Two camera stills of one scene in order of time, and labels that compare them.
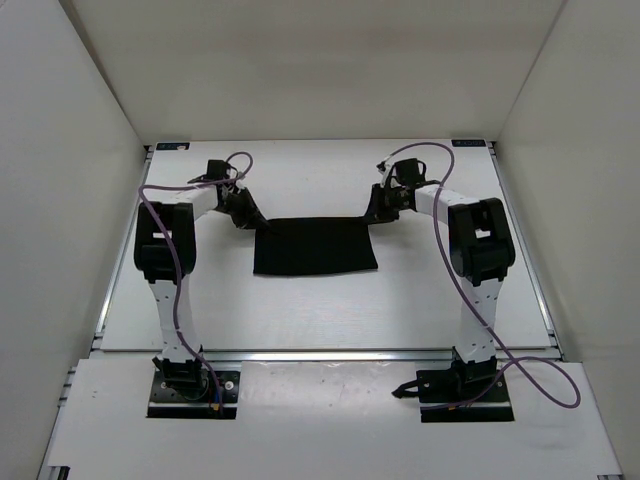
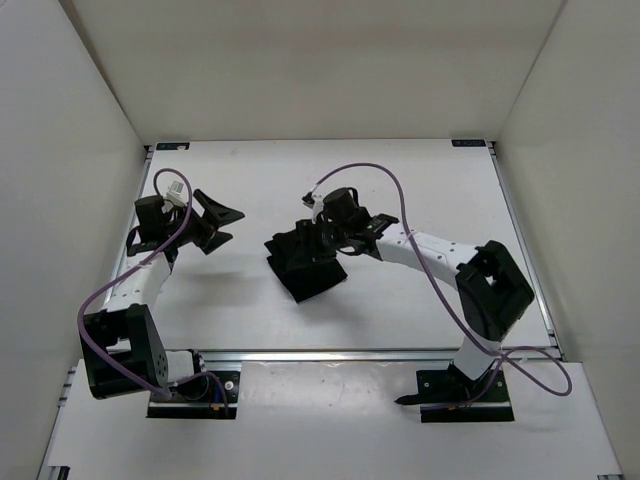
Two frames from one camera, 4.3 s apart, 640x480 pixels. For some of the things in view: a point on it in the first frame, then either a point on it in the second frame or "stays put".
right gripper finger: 378,206 -> 310,236
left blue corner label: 173,146 stays put
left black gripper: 252,217 -> 214,216
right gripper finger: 384,215 -> 321,258
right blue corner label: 468,143 stays put
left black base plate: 165,403 stays put
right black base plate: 441,387 stays put
